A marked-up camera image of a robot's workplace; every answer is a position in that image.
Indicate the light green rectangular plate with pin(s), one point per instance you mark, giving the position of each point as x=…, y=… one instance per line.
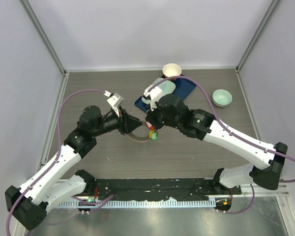
x=165, y=87

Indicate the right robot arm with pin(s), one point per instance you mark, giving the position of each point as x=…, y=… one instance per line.
x=264, y=168

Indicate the dark blue tray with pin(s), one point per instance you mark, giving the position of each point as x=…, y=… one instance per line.
x=182, y=90

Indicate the green key tag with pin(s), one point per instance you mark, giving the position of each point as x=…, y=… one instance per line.
x=154, y=136

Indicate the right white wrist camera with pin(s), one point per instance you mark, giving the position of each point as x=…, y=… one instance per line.
x=150, y=97

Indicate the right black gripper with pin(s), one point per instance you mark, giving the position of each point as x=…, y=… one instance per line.
x=151, y=118

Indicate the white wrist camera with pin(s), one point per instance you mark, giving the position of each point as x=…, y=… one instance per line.
x=150, y=97
x=115, y=101

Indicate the red key tag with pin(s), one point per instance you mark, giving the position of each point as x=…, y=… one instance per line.
x=150, y=126

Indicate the brown paper cup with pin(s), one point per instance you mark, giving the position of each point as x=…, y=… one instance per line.
x=171, y=70

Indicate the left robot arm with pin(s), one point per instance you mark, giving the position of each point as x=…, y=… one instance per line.
x=30, y=202

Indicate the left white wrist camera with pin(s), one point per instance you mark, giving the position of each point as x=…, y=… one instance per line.
x=115, y=101

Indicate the white slotted cable duct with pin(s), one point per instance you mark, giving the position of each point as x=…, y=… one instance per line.
x=171, y=203

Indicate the light green bowl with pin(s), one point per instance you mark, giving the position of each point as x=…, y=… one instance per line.
x=222, y=97

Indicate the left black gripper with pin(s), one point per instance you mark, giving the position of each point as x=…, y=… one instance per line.
x=126, y=122

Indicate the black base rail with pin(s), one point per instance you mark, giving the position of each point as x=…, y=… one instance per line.
x=157, y=189

